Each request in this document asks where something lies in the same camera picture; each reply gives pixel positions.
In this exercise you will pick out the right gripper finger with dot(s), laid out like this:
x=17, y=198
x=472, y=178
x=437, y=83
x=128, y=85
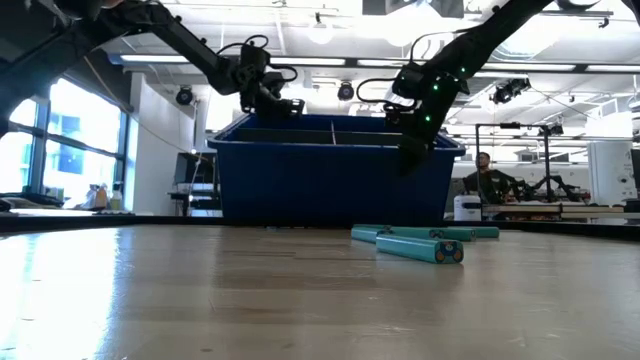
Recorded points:
x=424, y=150
x=407, y=160

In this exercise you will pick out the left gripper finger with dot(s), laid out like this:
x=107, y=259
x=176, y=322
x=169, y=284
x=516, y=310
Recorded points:
x=291, y=107

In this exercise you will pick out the blue plastic bin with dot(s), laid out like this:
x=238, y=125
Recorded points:
x=340, y=185

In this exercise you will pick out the teal wooden block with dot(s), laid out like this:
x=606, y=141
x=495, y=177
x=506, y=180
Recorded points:
x=367, y=234
x=415, y=249
x=487, y=232
x=425, y=233

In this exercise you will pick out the background black robot arm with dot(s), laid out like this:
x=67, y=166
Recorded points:
x=545, y=187

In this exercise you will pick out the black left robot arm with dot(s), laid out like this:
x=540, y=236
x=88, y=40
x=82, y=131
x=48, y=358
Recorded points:
x=190, y=45

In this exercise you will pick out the black ceiling spotlight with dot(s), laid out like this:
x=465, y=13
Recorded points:
x=507, y=92
x=184, y=96
x=345, y=92

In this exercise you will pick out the person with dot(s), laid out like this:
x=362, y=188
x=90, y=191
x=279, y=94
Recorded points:
x=487, y=182

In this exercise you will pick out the white plastic container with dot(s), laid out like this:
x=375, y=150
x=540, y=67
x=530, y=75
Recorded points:
x=467, y=209

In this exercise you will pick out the globe pendant lamp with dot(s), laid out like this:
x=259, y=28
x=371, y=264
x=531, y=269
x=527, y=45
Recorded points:
x=320, y=34

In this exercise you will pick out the dark monitor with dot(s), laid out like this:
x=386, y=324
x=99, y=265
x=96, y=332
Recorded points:
x=184, y=170

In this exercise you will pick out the dark overhead box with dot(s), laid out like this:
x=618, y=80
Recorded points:
x=385, y=6

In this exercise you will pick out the linear ceiling light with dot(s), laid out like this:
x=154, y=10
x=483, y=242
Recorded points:
x=150, y=59

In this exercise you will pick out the background wooden table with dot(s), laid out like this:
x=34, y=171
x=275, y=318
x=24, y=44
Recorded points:
x=590, y=212

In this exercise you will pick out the clear bottle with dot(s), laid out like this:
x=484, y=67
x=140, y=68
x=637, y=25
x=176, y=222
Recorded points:
x=116, y=201

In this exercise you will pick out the large window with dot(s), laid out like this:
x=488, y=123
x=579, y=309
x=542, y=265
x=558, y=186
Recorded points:
x=80, y=130

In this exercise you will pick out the white cabinet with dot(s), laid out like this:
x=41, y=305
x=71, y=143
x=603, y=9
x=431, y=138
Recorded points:
x=610, y=175

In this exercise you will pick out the orange bottle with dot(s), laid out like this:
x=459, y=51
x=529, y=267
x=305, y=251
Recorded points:
x=101, y=199

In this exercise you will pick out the black curved bar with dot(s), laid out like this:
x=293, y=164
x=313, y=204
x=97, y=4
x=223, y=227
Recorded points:
x=30, y=200

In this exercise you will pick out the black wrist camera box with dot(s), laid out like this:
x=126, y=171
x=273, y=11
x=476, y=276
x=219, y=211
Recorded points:
x=407, y=82
x=254, y=60

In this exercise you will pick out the black background rig frame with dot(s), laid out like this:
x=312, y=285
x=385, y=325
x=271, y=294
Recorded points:
x=510, y=126

